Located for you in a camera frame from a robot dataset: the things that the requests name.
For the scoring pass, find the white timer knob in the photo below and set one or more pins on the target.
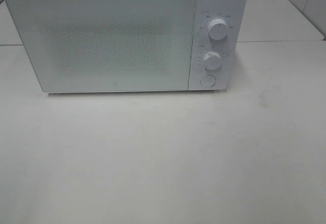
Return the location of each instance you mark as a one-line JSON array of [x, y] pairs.
[[212, 60]]

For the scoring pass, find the round white door button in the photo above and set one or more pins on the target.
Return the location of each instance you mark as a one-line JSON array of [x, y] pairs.
[[208, 81]]

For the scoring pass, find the white microwave oven body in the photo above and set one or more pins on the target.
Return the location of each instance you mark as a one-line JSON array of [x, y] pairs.
[[219, 2]]

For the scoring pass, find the upper white power knob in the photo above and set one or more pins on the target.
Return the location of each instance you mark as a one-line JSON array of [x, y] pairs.
[[218, 29]]

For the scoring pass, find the white microwave door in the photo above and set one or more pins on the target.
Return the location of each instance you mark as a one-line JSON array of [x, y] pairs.
[[107, 45]]

